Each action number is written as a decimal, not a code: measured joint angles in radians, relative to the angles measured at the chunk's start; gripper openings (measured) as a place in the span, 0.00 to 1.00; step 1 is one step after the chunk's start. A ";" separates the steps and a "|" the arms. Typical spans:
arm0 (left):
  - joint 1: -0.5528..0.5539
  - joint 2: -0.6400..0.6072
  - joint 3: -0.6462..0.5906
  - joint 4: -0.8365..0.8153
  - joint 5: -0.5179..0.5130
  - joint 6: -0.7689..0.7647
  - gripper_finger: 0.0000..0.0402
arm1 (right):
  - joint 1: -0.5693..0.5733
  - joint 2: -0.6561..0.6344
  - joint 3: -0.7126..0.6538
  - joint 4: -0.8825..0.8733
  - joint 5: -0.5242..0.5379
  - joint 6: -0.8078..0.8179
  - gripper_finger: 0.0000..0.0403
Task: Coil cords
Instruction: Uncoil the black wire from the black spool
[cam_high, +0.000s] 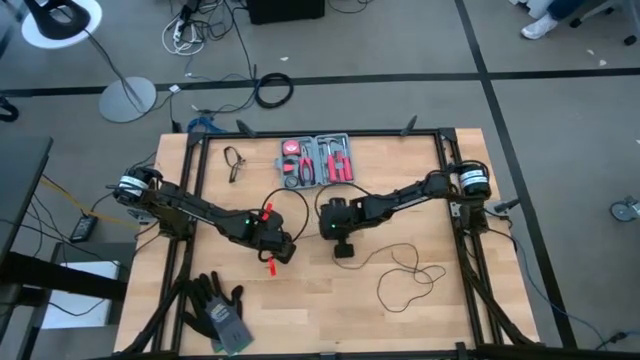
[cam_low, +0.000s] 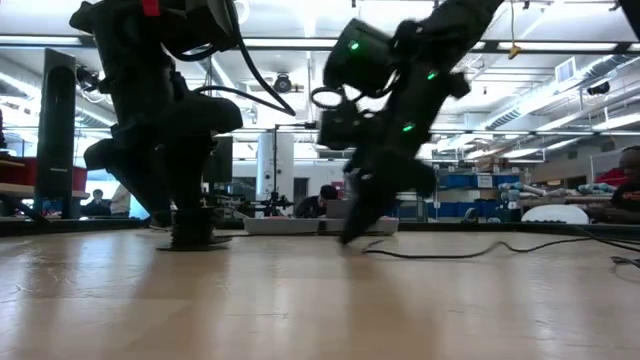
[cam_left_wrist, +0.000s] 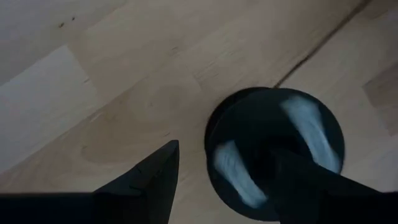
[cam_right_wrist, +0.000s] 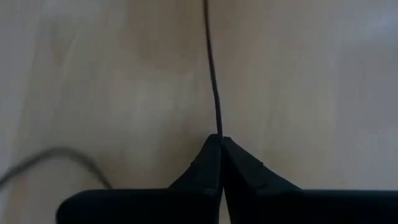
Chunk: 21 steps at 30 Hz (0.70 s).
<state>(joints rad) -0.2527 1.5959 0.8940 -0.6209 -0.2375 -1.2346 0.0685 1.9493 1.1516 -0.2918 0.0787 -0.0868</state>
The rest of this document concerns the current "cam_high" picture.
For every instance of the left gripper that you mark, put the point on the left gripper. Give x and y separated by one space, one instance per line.
272 235

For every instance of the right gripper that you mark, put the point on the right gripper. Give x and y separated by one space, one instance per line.
342 215

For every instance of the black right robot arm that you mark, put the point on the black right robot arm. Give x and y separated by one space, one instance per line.
415 192

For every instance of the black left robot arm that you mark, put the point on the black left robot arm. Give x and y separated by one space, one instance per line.
190 207

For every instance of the grey plastic tool case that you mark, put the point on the grey plastic tool case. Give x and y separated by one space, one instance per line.
320 170

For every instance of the small red utility knife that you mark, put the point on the small red utility knife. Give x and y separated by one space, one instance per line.
288 167

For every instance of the silver metal tool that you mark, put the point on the silver metal tool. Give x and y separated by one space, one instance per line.
330 145

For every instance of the red tape measure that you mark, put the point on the red tape measure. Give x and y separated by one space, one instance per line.
289 148

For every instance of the black work gloves with card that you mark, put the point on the black work gloves with card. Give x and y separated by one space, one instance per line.
210 310

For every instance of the black power adapter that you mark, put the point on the black power adapter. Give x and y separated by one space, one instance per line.
84 227

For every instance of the floor stand with grey base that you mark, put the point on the floor stand with grey base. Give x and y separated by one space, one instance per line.
127 100

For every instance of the white box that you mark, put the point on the white box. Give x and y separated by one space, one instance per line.
80 300

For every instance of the black box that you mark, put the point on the black box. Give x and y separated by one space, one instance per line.
285 10

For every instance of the black beam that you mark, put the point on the black beam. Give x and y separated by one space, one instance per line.
60 280

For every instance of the black desk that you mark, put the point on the black desk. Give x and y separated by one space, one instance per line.
20 190

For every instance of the person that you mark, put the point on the person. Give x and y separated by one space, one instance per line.
537 27

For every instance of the grey caster wheel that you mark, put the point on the grey caster wheel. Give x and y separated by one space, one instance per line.
622 210

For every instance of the black floor object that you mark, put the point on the black floor object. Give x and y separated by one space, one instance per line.
7 112

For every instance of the black floor plug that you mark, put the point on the black floor plug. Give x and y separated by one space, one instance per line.
617 337

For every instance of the office chair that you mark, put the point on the office chair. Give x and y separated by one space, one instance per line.
631 36

